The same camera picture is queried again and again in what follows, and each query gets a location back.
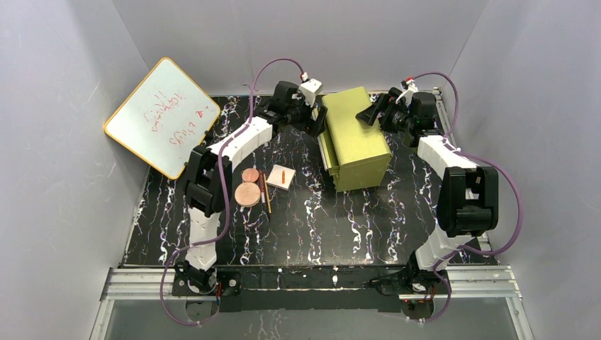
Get green drawer cabinet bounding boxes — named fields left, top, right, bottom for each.
left=319, top=86, right=392, bottom=192

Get white square makeup box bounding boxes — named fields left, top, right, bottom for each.
left=266, top=164, right=296, bottom=191

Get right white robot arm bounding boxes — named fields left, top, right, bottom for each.
left=356, top=88, right=499, bottom=289

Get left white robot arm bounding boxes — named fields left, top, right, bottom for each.
left=174, top=79, right=327, bottom=294

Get gold makeup pencil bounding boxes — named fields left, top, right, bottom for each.
left=262, top=173, right=272, bottom=218

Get red and black makeup pen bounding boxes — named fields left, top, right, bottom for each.
left=257, top=170, right=271, bottom=221

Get small round pink compact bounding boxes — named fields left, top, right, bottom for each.
left=242, top=168, right=260, bottom=183

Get large round pink compact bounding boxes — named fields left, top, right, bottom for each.
left=234, top=182, right=261, bottom=208

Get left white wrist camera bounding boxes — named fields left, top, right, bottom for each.
left=298, top=72, right=322, bottom=107

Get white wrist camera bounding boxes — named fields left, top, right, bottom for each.
left=298, top=72, right=322, bottom=107
left=400, top=76, right=419, bottom=103

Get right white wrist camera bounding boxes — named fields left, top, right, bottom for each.
left=400, top=76, right=419, bottom=103

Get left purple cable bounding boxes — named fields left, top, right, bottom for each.
left=159, top=57, right=308, bottom=327

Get purple cable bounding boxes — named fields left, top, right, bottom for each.
left=159, top=57, right=308, bottom=327
left=422, top=71, right=524, bottom=324

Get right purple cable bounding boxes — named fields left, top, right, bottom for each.
left=422, top=71, right=524, bottom=324

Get whiteboard with yellow frame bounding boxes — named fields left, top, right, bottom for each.
left=103, top=57, right=221, bottom=180

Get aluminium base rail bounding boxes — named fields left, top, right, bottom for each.
left=91, top=266, right=533, bottom=339

